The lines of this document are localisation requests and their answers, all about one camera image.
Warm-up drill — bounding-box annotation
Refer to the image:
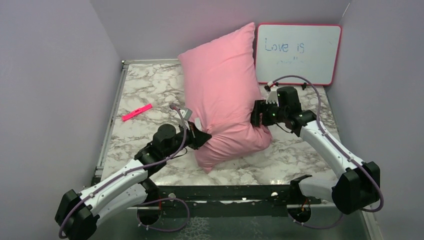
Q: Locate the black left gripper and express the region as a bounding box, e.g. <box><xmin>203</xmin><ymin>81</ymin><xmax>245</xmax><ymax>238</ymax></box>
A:
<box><xmin>164</xmin><ymin>121</ymin><xmax>213</xmax><ymax>158</ymax></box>

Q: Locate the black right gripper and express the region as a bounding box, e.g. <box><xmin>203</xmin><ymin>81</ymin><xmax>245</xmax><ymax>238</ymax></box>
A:
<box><xmin>245</xmin><ymin>99</ymin><xmax>287</xmax><ymax>127</ymax></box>

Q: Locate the pink pillowcase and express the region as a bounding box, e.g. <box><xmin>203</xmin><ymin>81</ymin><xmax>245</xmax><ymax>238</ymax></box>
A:
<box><xmin>178</xmin><ymin>22</ymin><xmax>273</xmax><ymax>173</ymax></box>

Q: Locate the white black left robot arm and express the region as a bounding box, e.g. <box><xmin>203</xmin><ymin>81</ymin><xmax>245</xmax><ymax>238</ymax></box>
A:
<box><xmin>54</xmin><ymin>122</ymin><xmax>212</xmax><ymax>240</ymax></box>

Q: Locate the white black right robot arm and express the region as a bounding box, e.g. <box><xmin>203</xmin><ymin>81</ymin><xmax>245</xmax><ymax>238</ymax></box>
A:
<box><xmin>250</xmin><ymin>86</ymin><xmax>384</xmax><ymax>215</ymax></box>

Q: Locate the white care label tag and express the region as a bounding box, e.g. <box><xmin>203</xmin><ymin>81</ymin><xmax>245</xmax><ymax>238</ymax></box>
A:
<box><xmin>194</xmin><ymin>117</ymin><xmax>203</xmax><ymax>131</ymax></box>

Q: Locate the pink marker pen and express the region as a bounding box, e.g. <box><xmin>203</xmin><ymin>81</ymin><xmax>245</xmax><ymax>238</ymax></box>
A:
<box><xmin>121</xmin><ymin>103</ymin><xmax>153</xmax><ymax>122</ymax></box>

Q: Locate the pink-framed whiteboard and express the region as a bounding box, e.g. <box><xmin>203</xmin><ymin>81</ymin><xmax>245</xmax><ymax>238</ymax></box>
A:
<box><xmin>255</xmin><ymin>23</ymin><xmax>342</xmax><ymax>86</ymax></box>

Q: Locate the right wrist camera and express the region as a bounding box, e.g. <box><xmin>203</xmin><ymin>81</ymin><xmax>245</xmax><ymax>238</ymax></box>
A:
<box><xmin>264</xmin><ymin>81</ymin><xmax>279</xmax><ymax>106</ymax></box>

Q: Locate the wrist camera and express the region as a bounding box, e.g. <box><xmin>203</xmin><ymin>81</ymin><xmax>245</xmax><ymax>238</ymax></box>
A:
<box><xmin>177</xmin><ymin>107</ymin><xmax>192</xmax><ymax>128</ymax></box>
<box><xmin>264</xmin><ymin>81</ymin><xmax>279</xmax><ymax>106</ymax></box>

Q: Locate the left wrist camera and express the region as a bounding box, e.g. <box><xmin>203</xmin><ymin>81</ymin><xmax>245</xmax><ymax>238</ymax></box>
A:
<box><xmin>177</xmin><ymin>107</ymin><xmax>192</xmax><ymax>128</ymax></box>

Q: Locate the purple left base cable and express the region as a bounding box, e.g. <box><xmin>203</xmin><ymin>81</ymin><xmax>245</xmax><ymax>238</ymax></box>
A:
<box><xmin>136</xmin><ymin>194</ymin><xmax>192</xmax><ymax>233</ymax></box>

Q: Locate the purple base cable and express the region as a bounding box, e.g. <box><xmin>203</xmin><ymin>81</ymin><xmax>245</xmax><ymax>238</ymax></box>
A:
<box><xmin>136</xmin><ymin>194</ymin><xmax>192</xmax><ymax>233</ymax></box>
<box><xmin>287</xmin><ymin>205</ymin><xmax>343</xmax><ymax>229</ymax></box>

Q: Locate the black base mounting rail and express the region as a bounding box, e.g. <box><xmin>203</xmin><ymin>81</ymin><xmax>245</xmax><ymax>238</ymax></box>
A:
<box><xmin>125</xmin><ymin>184</ymin><xmax>322</xmax><ymax>220</ymax></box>

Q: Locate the aluminium table frame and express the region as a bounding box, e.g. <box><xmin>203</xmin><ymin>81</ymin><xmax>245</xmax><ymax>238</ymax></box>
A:
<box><xmin>81</xmin><ymin>59</ymin><xmax>256</xmax><ymax>200</ymax></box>

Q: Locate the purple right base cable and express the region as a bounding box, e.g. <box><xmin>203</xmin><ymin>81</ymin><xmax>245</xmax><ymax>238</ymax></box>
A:
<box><xmin>287</xmin><ymin>205</ymin><xmax>343</xmax><ymax>229</ymax></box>

